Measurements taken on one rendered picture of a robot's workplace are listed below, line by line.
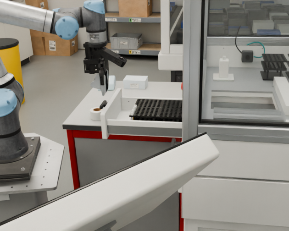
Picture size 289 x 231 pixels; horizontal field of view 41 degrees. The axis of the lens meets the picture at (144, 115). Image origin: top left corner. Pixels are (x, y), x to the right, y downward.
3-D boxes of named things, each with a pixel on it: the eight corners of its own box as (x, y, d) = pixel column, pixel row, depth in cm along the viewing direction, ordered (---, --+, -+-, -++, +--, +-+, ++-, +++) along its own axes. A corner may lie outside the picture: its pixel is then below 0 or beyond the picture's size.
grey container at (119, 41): (110, 49, 555) (109, 37, 548) (117, 44, 582) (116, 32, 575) (137, 50, 545) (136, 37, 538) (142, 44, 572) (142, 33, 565)
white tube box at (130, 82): (123, 88, 219) (123, 79, 217) (126, 83, 227) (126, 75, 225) (145, 89, 217) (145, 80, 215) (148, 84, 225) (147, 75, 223)
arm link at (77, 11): (50, 12, 136) (81, 10, 137) (51, 6, 146) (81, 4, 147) (52, 34, 139) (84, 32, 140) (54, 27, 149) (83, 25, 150)
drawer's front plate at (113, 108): (102, 140, 150) (100, 113, 146) (119, 110, 176) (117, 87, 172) (106, 140, 150) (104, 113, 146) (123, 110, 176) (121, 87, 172)
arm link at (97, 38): (108, 29, 151) (102, 33, 144) (108, 40, 153) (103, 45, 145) (89, 29, 152) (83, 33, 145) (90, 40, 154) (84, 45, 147)
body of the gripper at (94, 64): (89, 69, 159) (87, 40, 154) (110, 69, 158) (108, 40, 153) (84, 74, 152) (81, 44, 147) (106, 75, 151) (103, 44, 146)
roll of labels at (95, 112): (90, 121, 181) (89, 113, 179) (90, 115, 187) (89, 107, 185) (105, 119, 182) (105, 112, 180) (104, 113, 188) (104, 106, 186)
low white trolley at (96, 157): (78, 251, 210) (62, 123, 179) (108, 185, 266) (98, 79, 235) (186, 261, 200) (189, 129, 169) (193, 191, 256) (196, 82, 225)
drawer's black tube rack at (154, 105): (130, 130, 153) (129, 115, 150) (138, 112, 169) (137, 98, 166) (186, 133, 149) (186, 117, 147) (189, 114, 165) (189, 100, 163)
